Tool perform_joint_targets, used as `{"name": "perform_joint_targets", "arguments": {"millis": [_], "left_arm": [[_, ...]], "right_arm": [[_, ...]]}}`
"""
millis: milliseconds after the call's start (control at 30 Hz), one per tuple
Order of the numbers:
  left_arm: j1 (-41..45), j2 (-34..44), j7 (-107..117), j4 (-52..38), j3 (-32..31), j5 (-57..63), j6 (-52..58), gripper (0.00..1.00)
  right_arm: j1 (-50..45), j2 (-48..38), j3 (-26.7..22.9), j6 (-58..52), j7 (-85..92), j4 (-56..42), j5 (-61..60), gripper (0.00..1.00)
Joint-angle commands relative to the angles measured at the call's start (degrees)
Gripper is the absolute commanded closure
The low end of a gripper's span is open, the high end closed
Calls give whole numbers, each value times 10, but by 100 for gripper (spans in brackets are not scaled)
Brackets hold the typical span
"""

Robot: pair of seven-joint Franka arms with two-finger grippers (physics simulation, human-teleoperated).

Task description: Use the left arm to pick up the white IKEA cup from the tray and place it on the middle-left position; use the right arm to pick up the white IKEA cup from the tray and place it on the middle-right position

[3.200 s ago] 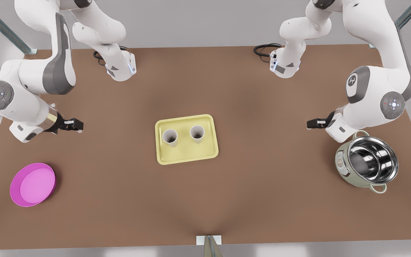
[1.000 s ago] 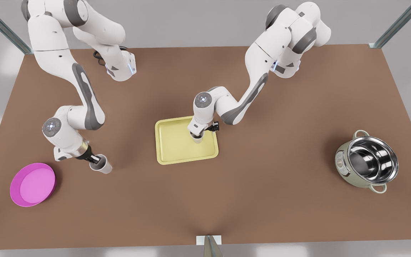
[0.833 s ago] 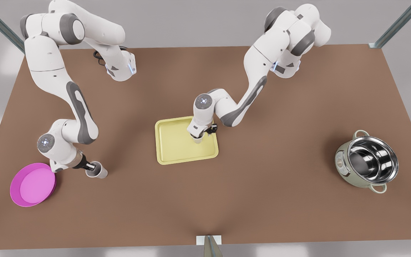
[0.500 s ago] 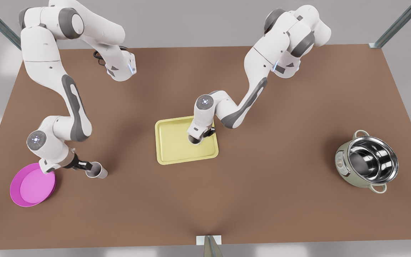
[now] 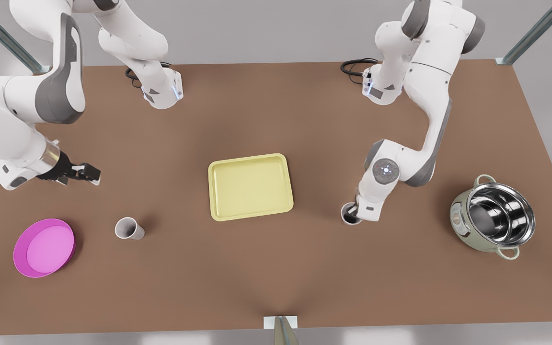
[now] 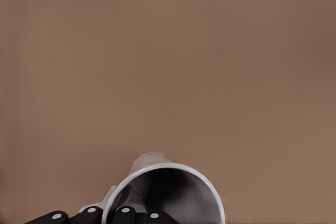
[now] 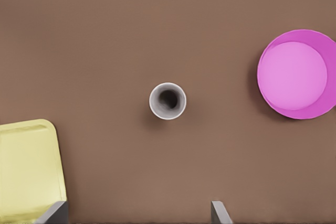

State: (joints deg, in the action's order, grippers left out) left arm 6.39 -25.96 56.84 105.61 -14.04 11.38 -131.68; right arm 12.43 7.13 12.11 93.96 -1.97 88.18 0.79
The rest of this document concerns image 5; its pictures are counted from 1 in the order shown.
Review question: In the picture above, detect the white IKEA cup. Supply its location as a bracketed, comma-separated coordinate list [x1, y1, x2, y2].
[115, 217, 146, 241]
[341, 202, 363, 226]

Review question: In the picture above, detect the yellow rectangular tray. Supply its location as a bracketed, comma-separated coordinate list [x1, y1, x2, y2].
[207, 153, 295, 222]

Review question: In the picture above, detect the pink round plate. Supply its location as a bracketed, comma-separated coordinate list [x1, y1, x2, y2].
[12, 218, 76, 278]

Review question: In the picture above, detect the green pot with steel inside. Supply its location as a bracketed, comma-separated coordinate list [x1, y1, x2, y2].
[449, 174, 537, 261]

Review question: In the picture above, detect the black cable loop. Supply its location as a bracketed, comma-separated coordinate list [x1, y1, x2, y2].
[340, 58, 380, 87]
[125, 61, 172, 90]

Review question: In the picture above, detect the silver frame post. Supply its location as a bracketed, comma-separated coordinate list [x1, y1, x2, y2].
[263, 315, 300, 345]
[495, 0, 552, 66]
[0, 0, 50, 74]

